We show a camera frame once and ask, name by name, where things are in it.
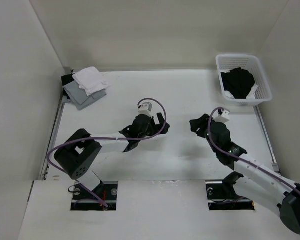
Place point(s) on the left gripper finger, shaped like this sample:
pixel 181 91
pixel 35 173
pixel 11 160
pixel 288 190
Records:
pixel 152 122
pixel 160 118

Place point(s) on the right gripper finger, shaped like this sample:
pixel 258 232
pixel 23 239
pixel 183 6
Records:
pixel 195 126
pixel 203 121

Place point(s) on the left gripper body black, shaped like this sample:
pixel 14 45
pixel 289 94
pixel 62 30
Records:
pixel 151 129

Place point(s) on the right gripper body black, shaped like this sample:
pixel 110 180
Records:
pixel 212 121

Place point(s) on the black tank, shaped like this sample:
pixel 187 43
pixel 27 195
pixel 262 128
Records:
pixel 239 82
pixel 65 80

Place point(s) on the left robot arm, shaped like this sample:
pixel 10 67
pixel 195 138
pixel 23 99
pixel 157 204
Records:
pixel 77 158

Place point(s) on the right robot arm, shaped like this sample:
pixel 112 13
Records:
pixel 249 178

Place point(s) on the white tank top in basket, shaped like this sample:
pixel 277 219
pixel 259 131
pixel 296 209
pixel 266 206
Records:
pixel 251 95

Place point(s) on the folded grey tank top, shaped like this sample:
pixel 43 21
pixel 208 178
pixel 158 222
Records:
pixel 79 96

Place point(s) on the folded white tank top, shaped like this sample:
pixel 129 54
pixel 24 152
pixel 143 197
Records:
pixel 90 80

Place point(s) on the folded black tank top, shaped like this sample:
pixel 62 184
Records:
pixel 65 80

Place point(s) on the white plastic laundry basket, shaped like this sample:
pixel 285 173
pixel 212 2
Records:
pixel 229 61

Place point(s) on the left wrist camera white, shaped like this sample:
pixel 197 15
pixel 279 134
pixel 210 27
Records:
pixel 145 109

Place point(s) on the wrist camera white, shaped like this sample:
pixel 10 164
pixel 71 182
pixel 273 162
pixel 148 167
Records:
pixel 145 109
pixel 223 116

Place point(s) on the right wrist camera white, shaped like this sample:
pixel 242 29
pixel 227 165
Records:
pixel 223 116

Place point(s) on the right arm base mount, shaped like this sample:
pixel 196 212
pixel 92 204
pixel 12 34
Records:
pixel 220 199

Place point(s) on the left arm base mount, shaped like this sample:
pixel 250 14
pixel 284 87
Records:
pixel 84 201

